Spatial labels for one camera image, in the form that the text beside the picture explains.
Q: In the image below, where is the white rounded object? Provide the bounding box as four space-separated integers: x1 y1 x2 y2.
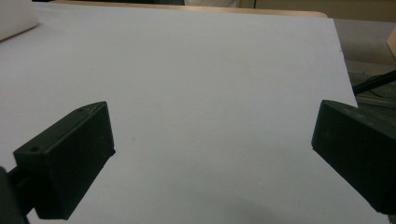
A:
0 0 40 42

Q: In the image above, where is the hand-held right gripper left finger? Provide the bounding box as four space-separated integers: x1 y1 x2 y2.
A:
12 101 117 221

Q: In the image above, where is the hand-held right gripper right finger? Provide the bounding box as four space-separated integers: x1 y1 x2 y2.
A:
310 99 396 216

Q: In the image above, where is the black cable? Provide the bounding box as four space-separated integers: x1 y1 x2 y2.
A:
352 69 396 95

